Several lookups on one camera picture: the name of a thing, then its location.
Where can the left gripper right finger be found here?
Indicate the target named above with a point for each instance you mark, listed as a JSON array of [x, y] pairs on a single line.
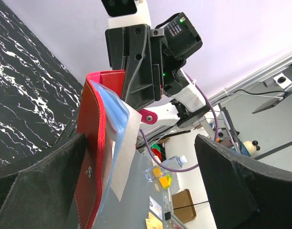
[[244, 193]]

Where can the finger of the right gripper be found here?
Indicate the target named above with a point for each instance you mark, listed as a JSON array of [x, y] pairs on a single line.
[[138, 89], [118, 47]]

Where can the red leather card holder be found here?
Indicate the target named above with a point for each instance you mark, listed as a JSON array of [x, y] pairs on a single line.
[[111, 128]]

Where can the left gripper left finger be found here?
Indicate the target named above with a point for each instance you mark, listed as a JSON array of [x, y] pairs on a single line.
[[37, 192]]

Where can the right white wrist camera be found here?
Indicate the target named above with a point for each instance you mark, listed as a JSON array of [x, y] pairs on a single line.
[[123, 13]]

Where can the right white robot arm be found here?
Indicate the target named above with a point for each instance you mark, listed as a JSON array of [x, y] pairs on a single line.
[[187, 107]]

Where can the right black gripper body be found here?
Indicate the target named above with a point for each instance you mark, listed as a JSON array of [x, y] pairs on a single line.
[[167, 77]]

